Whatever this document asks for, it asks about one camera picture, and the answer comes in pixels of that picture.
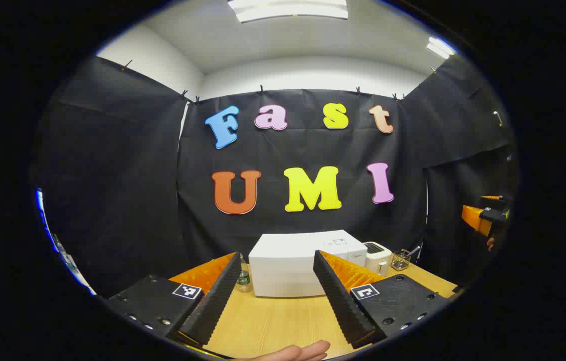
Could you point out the white microwave oven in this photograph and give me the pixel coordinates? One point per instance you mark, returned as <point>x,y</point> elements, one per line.
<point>282,271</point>

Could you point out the black backdrop cloth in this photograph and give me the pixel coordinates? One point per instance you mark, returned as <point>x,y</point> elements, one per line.
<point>112,175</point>

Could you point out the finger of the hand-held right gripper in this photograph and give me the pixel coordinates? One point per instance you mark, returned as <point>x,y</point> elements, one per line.
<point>474,218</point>

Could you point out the small ceiling light panel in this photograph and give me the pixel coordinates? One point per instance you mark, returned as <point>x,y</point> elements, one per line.
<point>440,47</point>

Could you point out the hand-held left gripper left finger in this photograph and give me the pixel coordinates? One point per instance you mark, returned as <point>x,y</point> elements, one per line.
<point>217,306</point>

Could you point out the long ceiling light panel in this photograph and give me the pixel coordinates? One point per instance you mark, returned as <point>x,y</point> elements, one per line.
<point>288,10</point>

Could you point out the black table edge bracket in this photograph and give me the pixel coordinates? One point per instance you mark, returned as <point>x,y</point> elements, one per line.
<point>458,289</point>

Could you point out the metal utensil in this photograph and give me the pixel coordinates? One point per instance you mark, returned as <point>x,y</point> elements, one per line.
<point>414,250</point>

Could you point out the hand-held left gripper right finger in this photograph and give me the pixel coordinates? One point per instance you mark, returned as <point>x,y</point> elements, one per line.
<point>343,306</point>

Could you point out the clear water bottle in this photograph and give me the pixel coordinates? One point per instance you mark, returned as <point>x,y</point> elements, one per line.
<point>243,282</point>

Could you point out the white toaster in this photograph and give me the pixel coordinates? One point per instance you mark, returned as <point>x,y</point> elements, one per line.
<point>378,258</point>

